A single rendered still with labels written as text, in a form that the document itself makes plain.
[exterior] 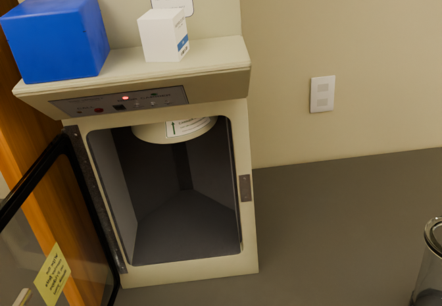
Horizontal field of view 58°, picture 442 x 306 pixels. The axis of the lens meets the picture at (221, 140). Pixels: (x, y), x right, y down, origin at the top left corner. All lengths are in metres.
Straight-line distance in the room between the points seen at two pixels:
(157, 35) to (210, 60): 0.08
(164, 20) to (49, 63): 0.16
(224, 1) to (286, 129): 0.69
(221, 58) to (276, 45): 0.58
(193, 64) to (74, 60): 0.15
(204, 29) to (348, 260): 0.64
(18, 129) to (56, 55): 0.19
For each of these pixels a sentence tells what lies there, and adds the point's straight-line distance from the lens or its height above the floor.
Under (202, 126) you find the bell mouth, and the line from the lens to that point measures 0.75.
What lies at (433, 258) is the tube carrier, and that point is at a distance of 0.81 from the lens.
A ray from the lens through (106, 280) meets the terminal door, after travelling 0.89.
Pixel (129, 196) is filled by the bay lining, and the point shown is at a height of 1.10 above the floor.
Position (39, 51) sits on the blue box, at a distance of 0.57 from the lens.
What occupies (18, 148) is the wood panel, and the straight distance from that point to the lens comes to 0.70.
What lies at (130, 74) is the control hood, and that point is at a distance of 0.55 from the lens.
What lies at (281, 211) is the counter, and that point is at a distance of 1.12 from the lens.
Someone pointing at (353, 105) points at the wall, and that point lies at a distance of 1.27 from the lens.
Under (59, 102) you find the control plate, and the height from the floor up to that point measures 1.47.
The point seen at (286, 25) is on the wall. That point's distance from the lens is 1.11.
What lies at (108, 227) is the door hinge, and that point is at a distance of 0.87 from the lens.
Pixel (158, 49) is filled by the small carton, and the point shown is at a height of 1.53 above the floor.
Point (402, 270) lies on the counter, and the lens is 1.03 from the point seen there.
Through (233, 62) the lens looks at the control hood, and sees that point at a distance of 0.54.
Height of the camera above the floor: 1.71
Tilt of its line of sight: 33 degrees down
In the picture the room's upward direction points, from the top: 7 degrees counter-clockwise
